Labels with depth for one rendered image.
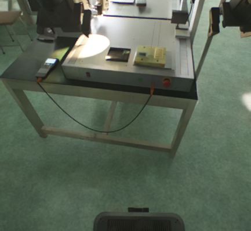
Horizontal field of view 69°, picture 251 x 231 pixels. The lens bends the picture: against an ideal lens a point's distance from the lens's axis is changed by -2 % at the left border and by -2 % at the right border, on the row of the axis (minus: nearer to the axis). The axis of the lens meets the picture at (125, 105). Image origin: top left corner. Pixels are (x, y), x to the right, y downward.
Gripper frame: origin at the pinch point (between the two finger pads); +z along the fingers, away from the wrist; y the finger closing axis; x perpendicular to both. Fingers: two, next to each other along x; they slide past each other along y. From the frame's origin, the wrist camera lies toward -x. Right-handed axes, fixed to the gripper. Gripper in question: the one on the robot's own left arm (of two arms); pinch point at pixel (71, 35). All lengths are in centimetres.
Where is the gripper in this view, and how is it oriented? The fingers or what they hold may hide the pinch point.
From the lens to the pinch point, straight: 59.9
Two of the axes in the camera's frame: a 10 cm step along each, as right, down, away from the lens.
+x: -0.1, 9.8, -1.9
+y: -10.0, 0.0, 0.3
